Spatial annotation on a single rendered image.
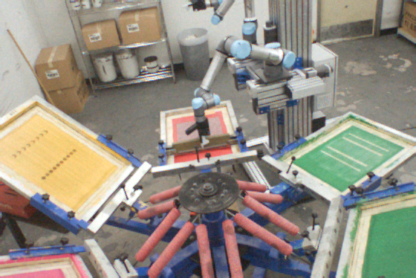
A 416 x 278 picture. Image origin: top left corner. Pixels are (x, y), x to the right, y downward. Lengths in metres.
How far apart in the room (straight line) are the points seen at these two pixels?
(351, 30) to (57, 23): 4.49
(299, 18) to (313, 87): 0.53
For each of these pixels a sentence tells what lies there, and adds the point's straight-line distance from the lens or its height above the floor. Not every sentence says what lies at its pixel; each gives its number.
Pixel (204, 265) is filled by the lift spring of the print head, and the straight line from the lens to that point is 1.86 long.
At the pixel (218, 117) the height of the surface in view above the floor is 0.96.
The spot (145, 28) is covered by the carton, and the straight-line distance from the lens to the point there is 5.83.
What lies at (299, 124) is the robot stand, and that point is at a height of 0.65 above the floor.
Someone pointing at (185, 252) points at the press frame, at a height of 1.02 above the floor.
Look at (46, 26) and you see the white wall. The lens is 6.53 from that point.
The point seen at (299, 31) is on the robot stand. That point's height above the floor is 1.48.
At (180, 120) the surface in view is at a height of 0.96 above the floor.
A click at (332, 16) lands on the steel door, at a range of 6.86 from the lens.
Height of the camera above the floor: 2.61
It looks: 33 degrees down
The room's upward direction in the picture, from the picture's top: 9 degrees counter-clockwise
